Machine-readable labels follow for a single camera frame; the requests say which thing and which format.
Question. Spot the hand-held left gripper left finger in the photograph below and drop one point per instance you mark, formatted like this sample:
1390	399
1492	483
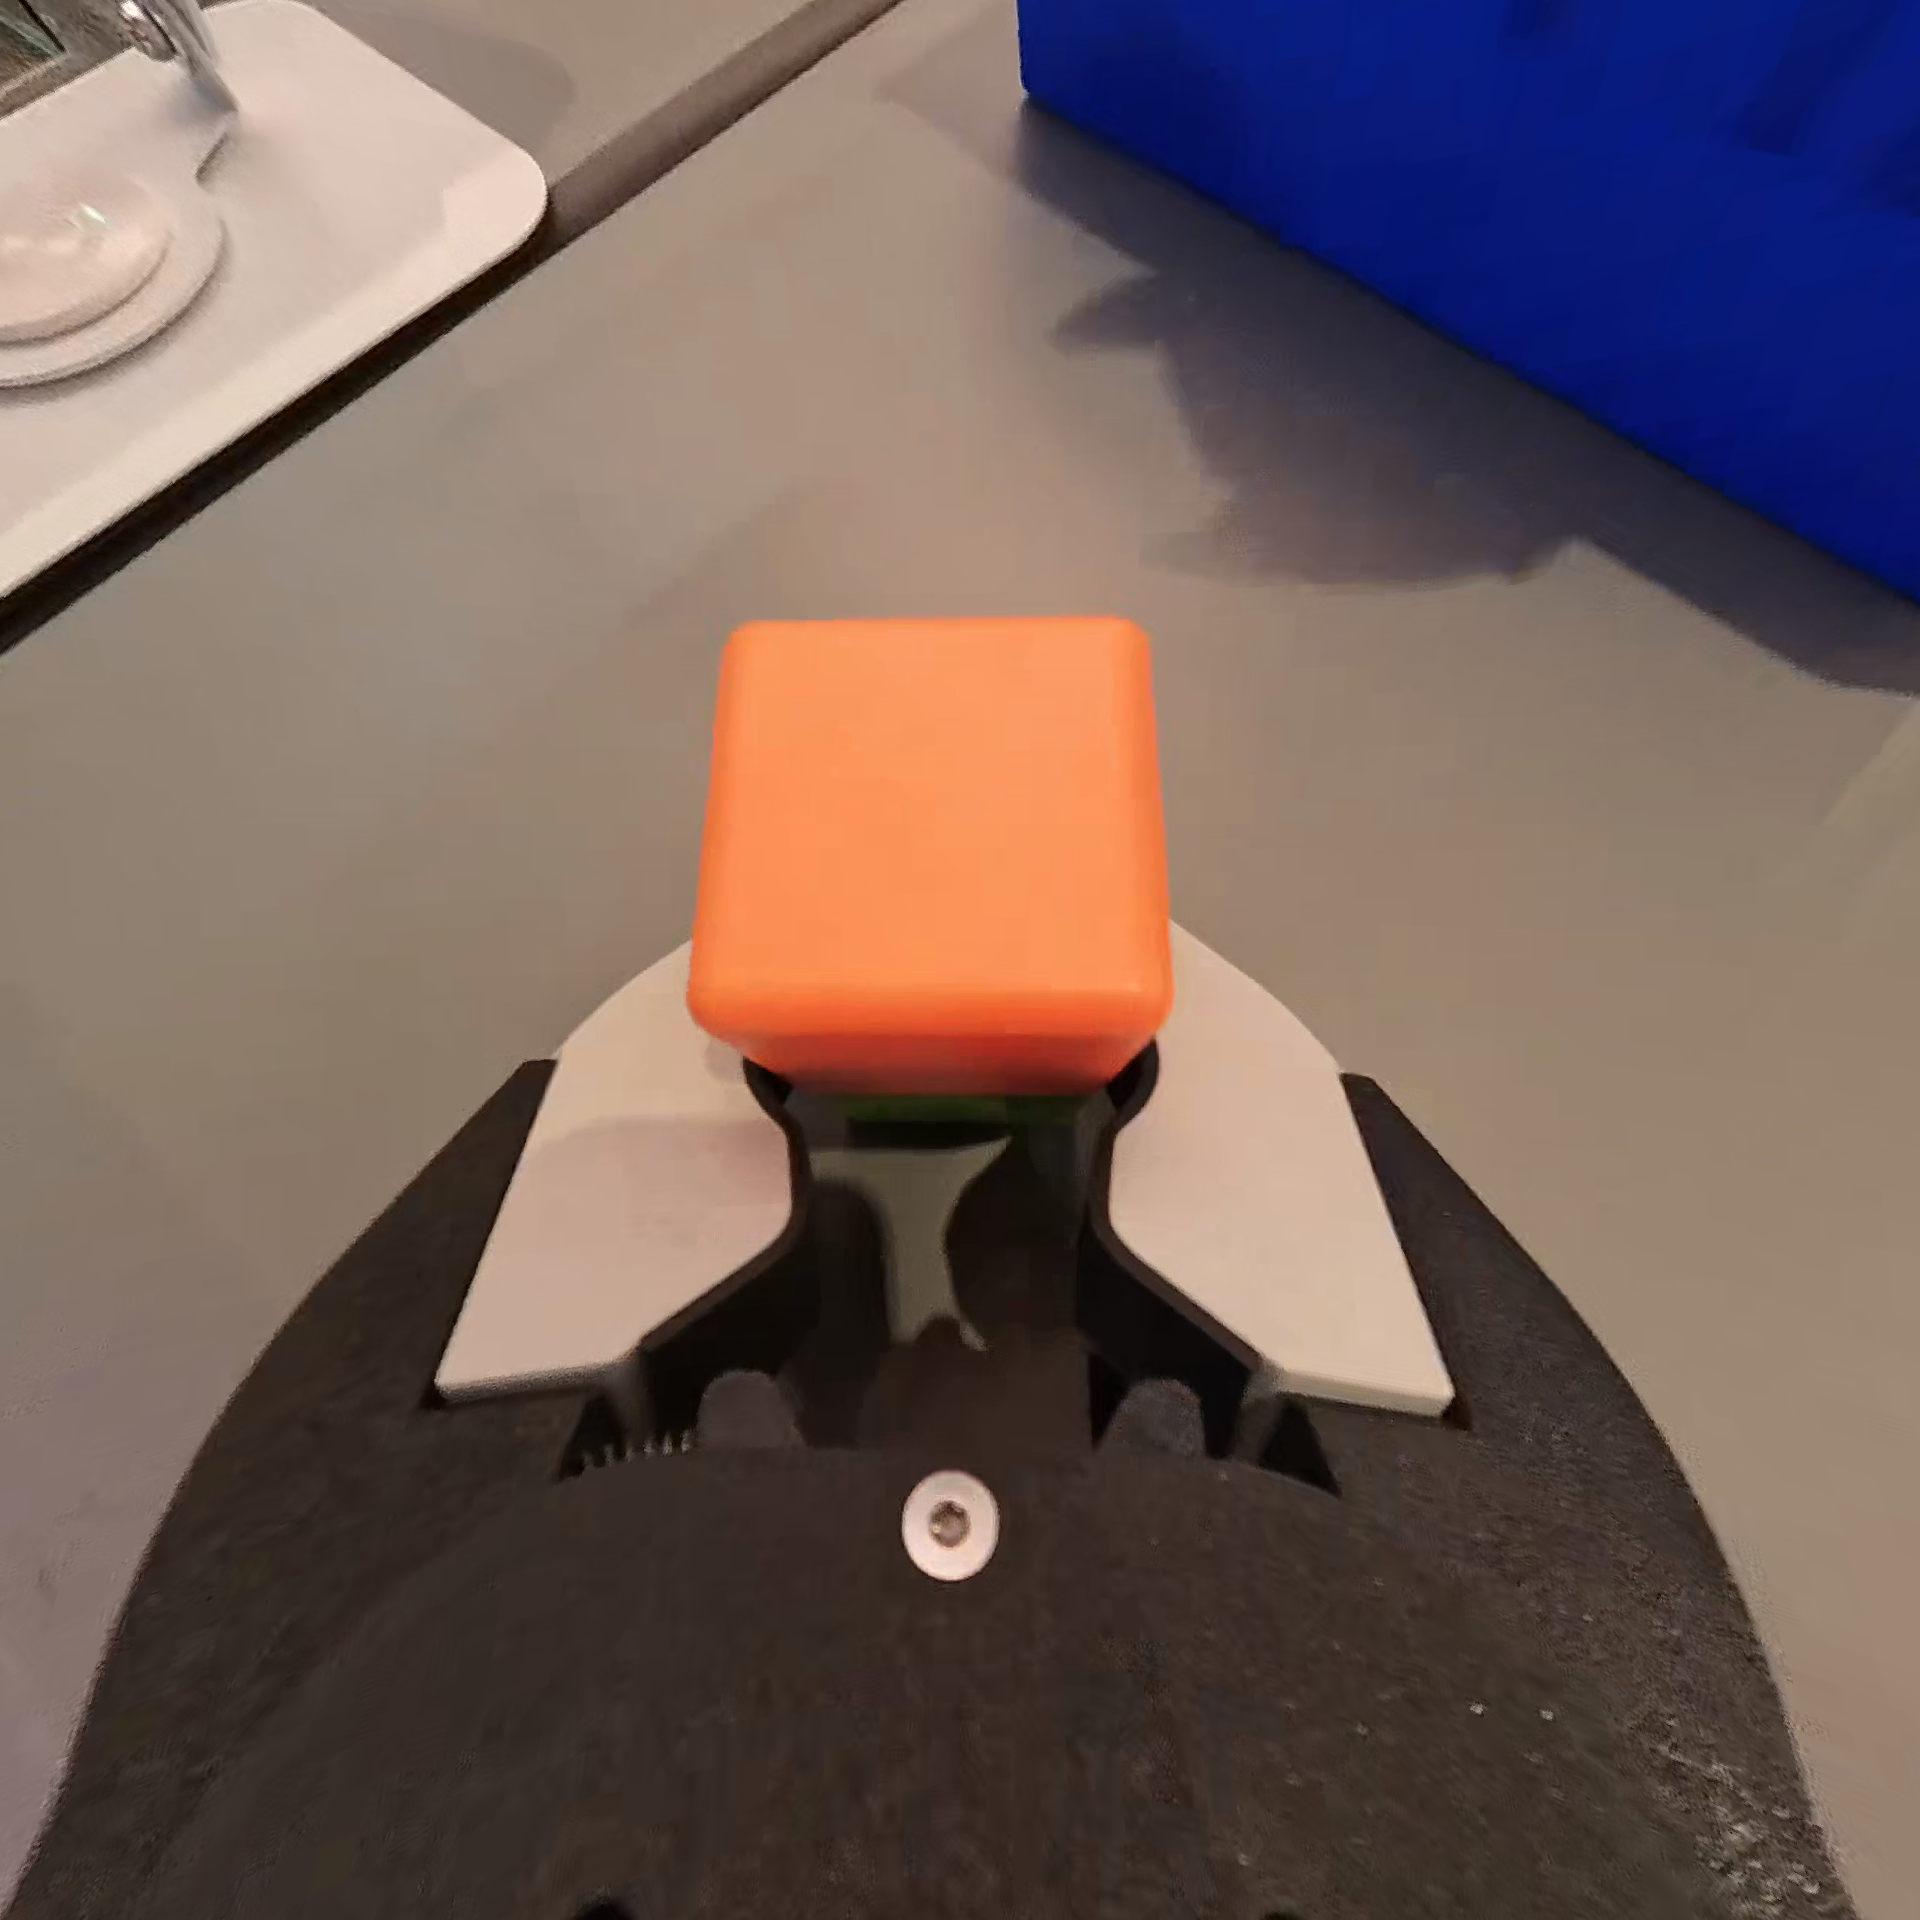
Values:
600	1233

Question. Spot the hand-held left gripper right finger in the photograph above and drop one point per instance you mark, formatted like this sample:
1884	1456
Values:
1274	1216

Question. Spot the green magnetic cube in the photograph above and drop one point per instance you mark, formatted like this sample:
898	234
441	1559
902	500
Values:
938	1101

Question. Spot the orange magnetic cube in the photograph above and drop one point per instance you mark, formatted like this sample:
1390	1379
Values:
932	841

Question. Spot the blue plastic bin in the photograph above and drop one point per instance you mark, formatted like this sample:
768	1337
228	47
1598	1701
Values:
1561	213

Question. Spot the white sign stand base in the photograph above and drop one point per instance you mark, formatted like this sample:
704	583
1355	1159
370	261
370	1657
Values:
331	241

